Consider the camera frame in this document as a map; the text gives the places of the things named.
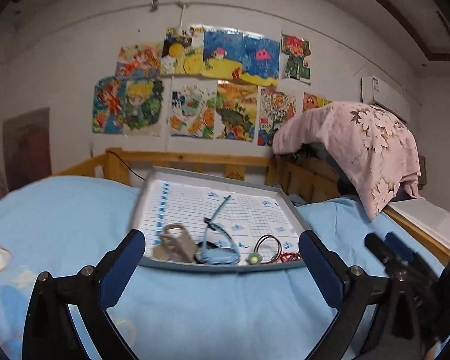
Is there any red cord bead bracelet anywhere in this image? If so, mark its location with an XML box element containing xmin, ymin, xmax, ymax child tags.
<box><xmin>277</xmin><ymin>250</ymin><xmax>303</xmax><ymax>264</ymax></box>

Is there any grey claw hair clip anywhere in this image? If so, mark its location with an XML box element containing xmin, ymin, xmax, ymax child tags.
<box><xmin>153</xmin><ymin>223</ymin><xmax>198</xmax><ymax>263</ymax></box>

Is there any brown hair tie with beads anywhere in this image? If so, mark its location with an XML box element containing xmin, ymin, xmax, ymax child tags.
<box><xmin>246</xmin><ymin>234</ymin><xmax>284</xmax><ymax>266</ymax></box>

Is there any blue kids watch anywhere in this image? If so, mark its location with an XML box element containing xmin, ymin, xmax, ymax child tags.
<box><xmin>195</xmin><ymin>195</ymin><xmax>241</xmax><ymax>266</ymax></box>

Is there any light blue bed sheet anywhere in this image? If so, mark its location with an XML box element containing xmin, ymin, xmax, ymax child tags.
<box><xmin>0</xmin><ymin>175</ymin><xmax>450</xmax><ymax>360</ymax></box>

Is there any grey shallow tray box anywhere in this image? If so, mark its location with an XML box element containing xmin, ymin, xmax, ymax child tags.
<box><xmin>130</xmin><ymin>166</ymin><xmax>309</xmax><ymax>273</ymax></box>

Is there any pink floral blanket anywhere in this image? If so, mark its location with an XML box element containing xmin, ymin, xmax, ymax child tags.
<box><xmin>272</xmin><ymin>102</ymin><xmax>421</xmax><ymax>220</ymax></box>

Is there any brown door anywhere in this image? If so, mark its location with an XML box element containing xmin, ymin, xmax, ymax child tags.
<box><xmin>2</xmin><ymin>108</ymin><xmax>52</xmax><ymax>191</ymax></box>

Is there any colourful doodle drawing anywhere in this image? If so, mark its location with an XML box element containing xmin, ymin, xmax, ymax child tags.
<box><xmin>257</xmin><ymin>88</ymin><xmax>297</xmax><ymax>146</ymax></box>

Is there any orange girl blue drawing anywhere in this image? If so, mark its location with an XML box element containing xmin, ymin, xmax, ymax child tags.
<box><xmin>91</xmin><ymin>76</ymin><xmax>124</xmax><ymax>135</ymax></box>

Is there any blond boy green drawing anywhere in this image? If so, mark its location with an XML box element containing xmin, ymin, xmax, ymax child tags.
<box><xmin>123</xmin><ymin>79</ymin><xmax>164</xmax><ymax>137</ymax></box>

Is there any orange fish white drawing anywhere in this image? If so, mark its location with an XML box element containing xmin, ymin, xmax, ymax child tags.
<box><xmin>169</xmin><ymin>81</ymin><xmax>217</xmax><ymax>140</ymax></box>

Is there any white air conditioner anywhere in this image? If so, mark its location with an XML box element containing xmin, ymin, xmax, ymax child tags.
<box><xmin>361</xmin><ymin>76</ymin><xmax>410</xmax><ymax>123</ymax></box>

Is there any yellow landscape drawing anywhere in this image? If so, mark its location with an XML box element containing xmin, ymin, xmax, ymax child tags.
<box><xmin>215</xmin><ymin>80</ymin><xmax>258</xmax><ymax>142</ymax></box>

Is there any anime girl drawing upper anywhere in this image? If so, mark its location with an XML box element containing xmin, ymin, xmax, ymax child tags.
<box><xmin>115</xmin><ymin>42</ymin><xmax>163</xmax><ymax>79</ymax></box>

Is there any red hair character drawing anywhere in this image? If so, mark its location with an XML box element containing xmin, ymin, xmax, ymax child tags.
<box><xmin>281</xmin><ymin>33</ymin><xmax>311</xmax><ymax>84</ymax></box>

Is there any yellow moon black drawing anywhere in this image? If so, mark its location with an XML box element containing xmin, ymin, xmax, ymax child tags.
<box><xmin>160</xmin><ymin>24</ymin><xmax>205</xmax><ymax>76</ymax></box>

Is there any blue sea jellyfish painting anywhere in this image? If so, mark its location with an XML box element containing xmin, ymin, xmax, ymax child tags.
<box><xmin>201</xmin><ymin>26</ymin><xmax>280</xmax><ymax>87</ymax></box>

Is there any wooden bed frame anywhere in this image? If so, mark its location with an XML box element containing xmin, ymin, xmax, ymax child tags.
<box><xmin>52</xmin><ymin>147</ymin><xmax>450</xmax><ymax>267</ymax></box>

